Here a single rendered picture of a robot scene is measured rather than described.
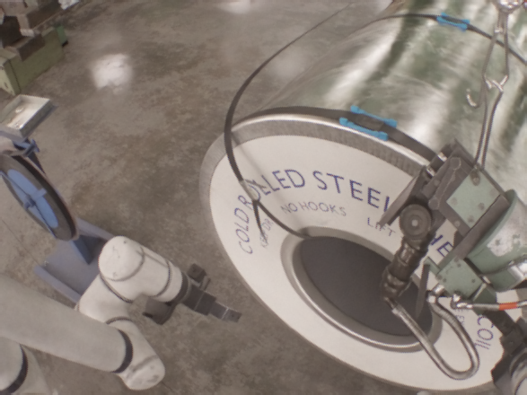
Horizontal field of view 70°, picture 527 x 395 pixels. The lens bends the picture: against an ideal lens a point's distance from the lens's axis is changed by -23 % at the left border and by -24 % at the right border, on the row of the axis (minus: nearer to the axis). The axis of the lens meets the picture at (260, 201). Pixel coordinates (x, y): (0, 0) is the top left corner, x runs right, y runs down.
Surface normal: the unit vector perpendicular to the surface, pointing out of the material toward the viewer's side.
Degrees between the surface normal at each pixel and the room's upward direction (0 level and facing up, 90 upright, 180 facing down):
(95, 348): 81
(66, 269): 0
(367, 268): 25
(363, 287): 19
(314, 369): 0
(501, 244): 55
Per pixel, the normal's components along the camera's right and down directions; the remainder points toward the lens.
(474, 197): -0.42, 0.24
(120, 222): -0.13, -0.67
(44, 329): 0.83, 0.18
